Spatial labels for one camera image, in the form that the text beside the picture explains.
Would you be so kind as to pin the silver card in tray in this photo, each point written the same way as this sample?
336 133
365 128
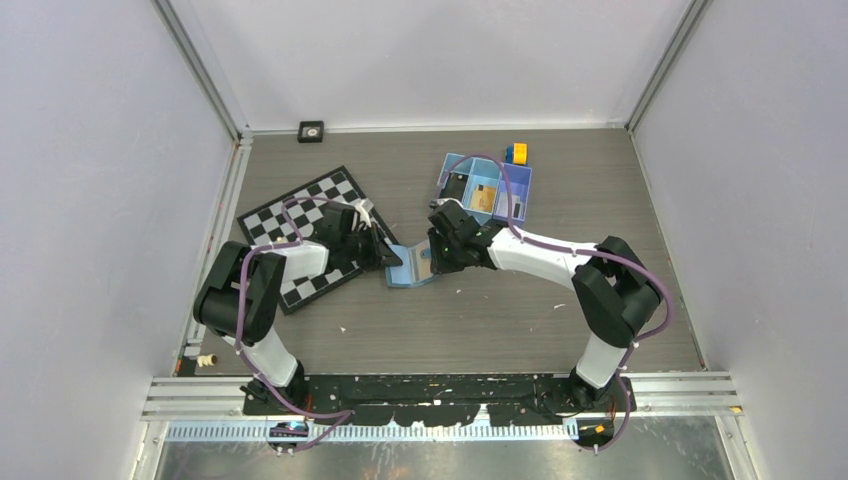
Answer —
512 208

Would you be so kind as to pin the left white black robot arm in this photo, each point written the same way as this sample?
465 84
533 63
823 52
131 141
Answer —
239 296

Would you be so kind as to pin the cream chess piece on floor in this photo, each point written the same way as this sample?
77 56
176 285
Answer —
208 360

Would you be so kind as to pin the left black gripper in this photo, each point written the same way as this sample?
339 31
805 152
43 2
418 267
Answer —
380 251

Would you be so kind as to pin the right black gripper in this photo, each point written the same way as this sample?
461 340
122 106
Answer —
439 265

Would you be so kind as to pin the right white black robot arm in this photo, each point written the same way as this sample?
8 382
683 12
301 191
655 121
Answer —
615 293

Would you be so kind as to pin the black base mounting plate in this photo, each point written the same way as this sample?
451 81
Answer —
438 400

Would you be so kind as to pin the light blue card holder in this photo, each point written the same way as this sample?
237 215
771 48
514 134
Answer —
415 269

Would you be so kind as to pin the small black square device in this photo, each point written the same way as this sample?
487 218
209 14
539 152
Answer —
311 131

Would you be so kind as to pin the blue yellow toy block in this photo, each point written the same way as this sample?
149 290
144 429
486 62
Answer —
517 154

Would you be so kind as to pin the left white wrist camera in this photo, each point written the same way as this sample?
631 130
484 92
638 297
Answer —
363 207

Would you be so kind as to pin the black card in tray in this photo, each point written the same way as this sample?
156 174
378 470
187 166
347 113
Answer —
454 186

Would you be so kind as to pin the blue three-compartment organizer tray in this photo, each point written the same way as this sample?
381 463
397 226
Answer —
484 171

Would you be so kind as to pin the black white chessboard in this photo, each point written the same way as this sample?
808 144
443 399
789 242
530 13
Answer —
292 216

